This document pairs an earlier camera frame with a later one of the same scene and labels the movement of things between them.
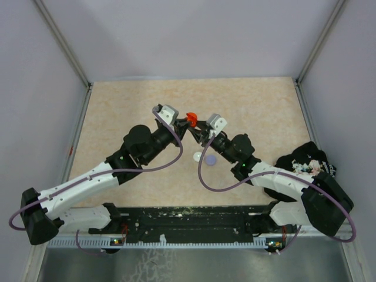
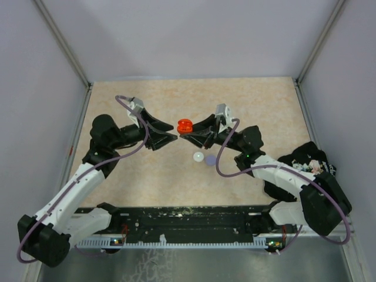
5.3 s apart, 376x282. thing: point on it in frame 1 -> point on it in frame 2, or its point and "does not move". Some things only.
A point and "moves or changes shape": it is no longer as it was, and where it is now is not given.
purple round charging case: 210,160 does not move
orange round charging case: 192,118 moves or changes shape
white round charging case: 197,155 does not move
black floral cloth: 306,159 does not move
